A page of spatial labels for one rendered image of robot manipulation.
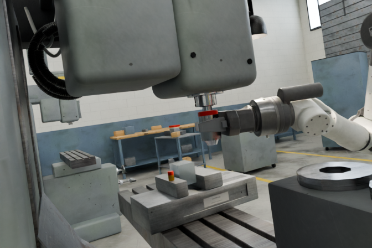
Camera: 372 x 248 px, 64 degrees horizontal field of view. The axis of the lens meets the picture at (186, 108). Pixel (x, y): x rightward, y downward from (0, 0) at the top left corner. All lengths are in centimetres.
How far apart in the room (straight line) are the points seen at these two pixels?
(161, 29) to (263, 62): 889
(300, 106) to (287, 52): 939
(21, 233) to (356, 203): 35
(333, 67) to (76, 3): 636
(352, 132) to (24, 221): 73
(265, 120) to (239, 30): 20
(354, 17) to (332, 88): 327
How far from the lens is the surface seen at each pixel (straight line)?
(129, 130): 678
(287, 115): 70
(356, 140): 87
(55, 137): 710
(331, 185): 38
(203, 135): 68
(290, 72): 1005
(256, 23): 88
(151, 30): 54
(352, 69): 661
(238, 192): 92
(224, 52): 62
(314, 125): 72
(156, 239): 87
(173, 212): 82
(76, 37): 51
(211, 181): 86
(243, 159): 519
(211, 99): 67
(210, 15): 62
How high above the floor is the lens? 128
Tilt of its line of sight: level
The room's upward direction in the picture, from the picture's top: 8 degrees counter-clockwise
